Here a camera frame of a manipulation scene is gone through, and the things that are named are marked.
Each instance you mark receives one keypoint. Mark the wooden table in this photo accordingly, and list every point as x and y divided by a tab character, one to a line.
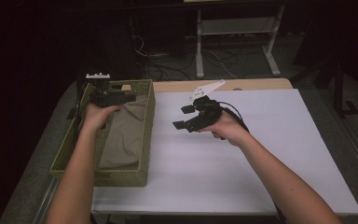
254	84

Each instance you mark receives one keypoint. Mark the white table mat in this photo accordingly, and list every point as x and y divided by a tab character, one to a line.
183	174

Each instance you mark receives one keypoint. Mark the green woven basket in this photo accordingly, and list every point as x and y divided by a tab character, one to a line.
121	179

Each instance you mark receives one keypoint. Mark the person's left hand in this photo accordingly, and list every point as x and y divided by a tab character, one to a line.
98	116

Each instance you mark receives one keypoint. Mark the black stand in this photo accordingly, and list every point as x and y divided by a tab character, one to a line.
338	99

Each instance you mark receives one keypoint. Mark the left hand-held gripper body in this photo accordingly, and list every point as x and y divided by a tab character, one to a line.
104	95

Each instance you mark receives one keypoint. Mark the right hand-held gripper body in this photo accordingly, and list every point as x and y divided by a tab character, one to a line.
206	113

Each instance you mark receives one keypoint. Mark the white metal stand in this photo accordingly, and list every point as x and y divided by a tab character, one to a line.
199	62

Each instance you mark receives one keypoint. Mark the person's right hand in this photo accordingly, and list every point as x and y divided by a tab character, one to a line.
228	129

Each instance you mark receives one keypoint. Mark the beige pants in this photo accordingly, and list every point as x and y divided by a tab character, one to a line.
124	140

